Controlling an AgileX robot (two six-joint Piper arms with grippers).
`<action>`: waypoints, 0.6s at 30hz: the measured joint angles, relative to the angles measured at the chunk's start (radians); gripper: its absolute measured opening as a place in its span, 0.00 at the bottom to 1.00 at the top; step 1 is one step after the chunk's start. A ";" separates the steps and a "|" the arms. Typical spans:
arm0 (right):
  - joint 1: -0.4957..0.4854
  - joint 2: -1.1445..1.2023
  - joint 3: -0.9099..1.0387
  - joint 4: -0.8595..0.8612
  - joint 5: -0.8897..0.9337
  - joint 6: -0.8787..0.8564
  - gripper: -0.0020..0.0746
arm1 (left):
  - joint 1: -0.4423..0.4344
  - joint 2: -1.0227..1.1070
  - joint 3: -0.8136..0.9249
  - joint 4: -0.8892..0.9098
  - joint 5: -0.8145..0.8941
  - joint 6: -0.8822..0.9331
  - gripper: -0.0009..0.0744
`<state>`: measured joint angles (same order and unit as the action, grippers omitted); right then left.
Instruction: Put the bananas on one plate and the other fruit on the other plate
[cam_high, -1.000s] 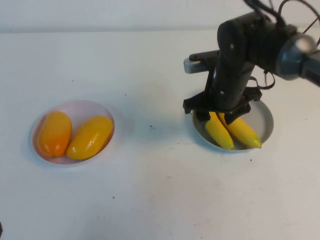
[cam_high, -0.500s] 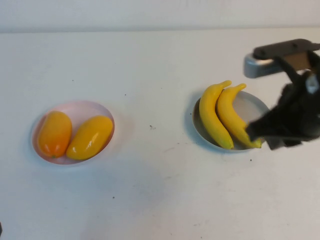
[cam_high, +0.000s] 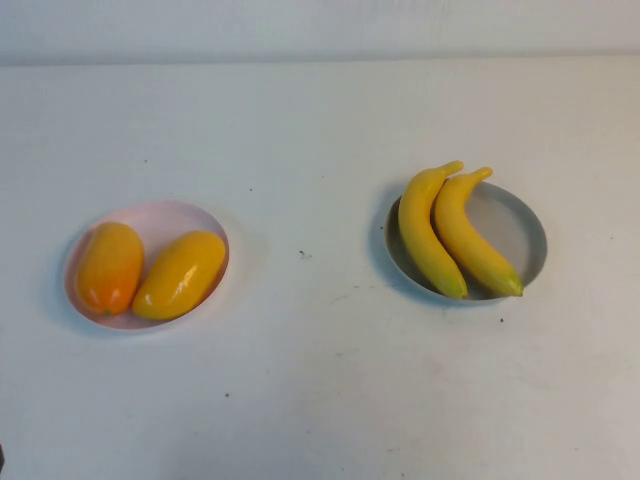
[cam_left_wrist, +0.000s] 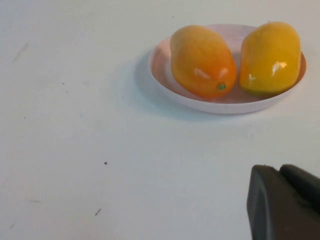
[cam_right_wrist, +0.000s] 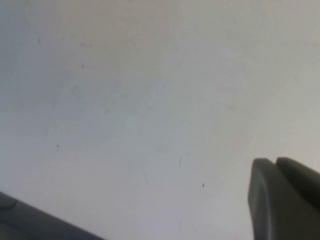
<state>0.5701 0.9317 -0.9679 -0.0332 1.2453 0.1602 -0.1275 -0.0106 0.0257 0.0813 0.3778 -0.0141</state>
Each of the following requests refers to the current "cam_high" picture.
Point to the yellow banana green tip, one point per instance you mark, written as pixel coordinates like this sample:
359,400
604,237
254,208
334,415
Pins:
425,240
475,245

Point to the yellow mango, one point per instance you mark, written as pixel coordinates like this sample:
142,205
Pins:
180,275

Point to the orange mango green stem dot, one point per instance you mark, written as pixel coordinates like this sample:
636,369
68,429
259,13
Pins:
107,270

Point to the pink round plate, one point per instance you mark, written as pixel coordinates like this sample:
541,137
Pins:
155,217

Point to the grey-blue round plate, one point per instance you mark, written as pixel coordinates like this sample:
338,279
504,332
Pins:
525,230

